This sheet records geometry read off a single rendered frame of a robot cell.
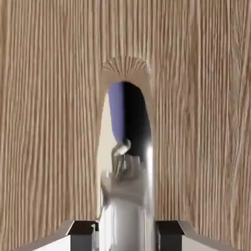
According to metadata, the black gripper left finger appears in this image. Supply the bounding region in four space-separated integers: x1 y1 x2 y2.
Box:
13 219 100 251

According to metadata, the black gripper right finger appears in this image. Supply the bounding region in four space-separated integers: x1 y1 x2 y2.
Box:
155 219 239 251

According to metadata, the shiny curved metal drawer handle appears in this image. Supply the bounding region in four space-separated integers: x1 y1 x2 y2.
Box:
95 55 158 251

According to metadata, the light wood drawer front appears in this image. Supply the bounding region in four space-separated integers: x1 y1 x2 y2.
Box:
0 0 251 251

